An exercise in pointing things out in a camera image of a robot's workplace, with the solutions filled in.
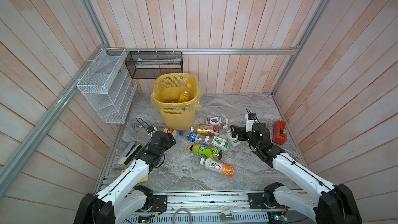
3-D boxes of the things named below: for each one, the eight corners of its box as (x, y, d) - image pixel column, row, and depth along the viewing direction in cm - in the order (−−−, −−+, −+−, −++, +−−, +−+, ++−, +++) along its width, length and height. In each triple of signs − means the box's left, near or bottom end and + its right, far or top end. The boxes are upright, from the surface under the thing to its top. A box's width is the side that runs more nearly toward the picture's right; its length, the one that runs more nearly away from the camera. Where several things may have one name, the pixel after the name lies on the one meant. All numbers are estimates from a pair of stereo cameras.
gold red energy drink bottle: (190, 137, 96) (190, 133, 93) (190, 129, 100) (190, 125, 96) (218, 137, 96) (219, 133, 93) (217, 129, 100) (218, 125, 96)
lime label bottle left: (202, 144, 95) (203, 141, 92) (206, 135, 99) (206, 133, 96) (226, 153, 91) (227, 150, 89) (229, 143, 95) (230, 140, 92)
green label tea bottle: (187, 154, 91) (186, 147, 83) (190, 146, 94) (189, 139, 86) (219, 165, 87) (221, 159, 79) (221, 157, 90) (223, 150, 82)
